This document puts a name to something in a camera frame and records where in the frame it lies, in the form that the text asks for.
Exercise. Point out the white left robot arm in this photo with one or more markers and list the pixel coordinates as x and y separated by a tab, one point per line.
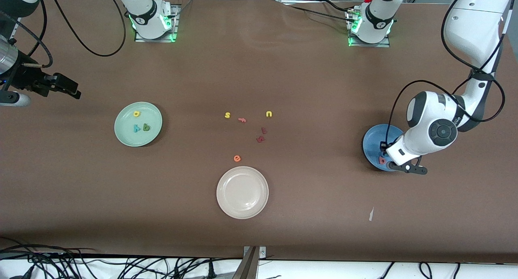
443	131

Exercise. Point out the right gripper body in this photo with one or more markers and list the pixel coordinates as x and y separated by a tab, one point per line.
25	78

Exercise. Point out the teal letter y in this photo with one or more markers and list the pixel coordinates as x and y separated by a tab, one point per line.
137	128

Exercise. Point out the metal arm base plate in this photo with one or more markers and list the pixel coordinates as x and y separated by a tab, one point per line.
175	28
384	44

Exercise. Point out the silver metal clamp bracket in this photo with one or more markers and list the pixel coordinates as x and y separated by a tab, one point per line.
262	252

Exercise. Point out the small white paper scrap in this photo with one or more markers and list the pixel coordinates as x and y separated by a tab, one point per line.
371	214

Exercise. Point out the white round plate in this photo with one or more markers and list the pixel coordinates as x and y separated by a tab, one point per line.
242	192

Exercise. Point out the green round plate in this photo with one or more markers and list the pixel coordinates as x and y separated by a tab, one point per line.
129	135

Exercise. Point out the brown table cover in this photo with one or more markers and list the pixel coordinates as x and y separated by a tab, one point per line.
259	68

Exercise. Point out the blue round plate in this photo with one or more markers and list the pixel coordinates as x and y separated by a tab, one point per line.
372	145

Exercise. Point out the aluminium frame rail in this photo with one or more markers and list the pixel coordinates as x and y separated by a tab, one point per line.
12	32

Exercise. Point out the grey metal beam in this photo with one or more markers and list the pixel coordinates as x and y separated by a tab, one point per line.
247	267

